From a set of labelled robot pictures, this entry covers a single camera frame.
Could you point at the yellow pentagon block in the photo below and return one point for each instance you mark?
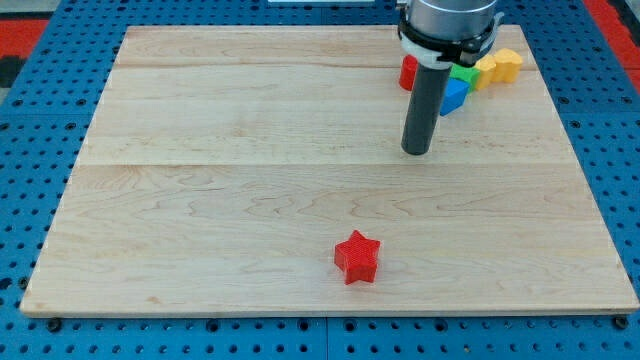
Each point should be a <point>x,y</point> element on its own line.
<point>486,67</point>

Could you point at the wooden board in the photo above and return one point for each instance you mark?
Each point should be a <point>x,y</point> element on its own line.
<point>224,164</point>

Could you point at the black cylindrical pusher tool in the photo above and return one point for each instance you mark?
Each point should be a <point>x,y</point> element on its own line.
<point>424,107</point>

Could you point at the green block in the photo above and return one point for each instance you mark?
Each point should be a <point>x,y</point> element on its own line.
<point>470,75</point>

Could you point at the yellow heart block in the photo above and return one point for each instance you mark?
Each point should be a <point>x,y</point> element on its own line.
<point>508,65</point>

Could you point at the red circle block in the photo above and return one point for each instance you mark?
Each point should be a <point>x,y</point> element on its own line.
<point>408,71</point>

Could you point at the blue block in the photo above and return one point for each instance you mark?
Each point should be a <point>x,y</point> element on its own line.
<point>454,96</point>

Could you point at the red star block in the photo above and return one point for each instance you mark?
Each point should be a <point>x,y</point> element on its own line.
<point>357,258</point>

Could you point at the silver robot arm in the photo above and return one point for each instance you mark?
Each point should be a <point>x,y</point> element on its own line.
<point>440,34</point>

